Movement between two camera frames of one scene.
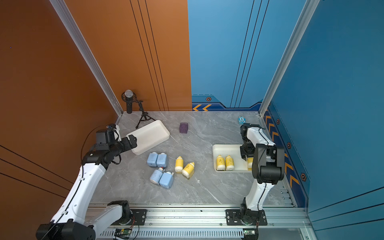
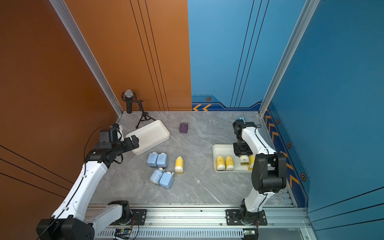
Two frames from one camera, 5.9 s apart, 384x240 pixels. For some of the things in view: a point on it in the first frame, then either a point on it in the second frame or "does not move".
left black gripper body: [126, 146] does not move
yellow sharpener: [188, 170] → [244, 160]
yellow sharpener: [229, 163] does not move
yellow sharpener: [220, 165] does not move
